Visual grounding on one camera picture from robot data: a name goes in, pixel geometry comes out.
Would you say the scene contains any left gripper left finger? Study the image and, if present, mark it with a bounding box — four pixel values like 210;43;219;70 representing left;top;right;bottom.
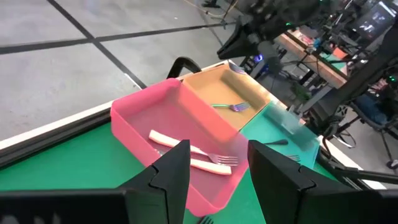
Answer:
0;139;191;224

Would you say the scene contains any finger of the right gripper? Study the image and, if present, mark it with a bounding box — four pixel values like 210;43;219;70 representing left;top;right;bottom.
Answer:
257;40;284;75
216;23;259;60

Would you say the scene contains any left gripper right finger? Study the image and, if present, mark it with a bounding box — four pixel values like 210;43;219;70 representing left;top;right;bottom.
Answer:
248;139;398;224

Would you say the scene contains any iridescent rainbow fork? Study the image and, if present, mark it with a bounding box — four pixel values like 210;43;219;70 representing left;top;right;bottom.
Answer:
229;61;248;75
211;101;251;113

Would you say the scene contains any wooden handled silver fork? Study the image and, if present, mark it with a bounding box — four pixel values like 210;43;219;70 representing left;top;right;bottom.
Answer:
148;129;239;166
155;148;233;176

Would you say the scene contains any wooden desk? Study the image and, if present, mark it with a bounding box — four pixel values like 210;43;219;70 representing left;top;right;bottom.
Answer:
275;29;349;90

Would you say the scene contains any orange plastic bin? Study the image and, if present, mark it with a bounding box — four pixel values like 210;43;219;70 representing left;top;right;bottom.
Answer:
182;60;272;131

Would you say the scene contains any teal plastic bin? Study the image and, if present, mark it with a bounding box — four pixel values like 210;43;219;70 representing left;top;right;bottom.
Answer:
239;101;321;181

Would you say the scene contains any pink plastic bin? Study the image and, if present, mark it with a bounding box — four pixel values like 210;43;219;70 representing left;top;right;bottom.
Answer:
110;77;249;218

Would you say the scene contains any green table mat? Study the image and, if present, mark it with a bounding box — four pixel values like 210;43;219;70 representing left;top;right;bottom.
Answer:
0;119;340;224

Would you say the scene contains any lit computer monitor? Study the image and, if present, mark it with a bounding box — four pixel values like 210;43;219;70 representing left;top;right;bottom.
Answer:
353;0;398;41

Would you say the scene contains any person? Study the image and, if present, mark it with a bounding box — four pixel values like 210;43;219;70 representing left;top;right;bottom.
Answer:
354;76;398;131

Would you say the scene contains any black office chair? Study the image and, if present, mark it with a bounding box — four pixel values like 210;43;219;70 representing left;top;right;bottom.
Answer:
337;102;398;170

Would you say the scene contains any black cable loop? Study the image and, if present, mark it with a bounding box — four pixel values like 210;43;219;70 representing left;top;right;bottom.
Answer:
167;56;203;80

